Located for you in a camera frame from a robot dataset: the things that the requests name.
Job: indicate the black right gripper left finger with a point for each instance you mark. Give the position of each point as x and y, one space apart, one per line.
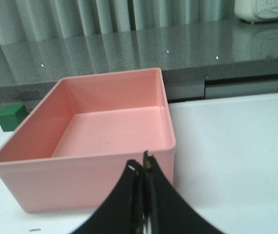
122 210

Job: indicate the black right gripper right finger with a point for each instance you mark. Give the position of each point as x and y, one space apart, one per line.
165 210

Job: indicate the pink plastic bin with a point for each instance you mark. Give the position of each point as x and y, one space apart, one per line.
70 151

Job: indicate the green cube block centre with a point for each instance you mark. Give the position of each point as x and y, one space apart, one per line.
11 116

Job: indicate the grey stone counter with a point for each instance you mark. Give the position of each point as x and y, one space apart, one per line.
220 59

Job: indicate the white appliance on counter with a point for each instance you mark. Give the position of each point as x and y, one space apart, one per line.
256 10

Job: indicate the white pleated curtain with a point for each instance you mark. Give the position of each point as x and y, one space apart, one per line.
40 20

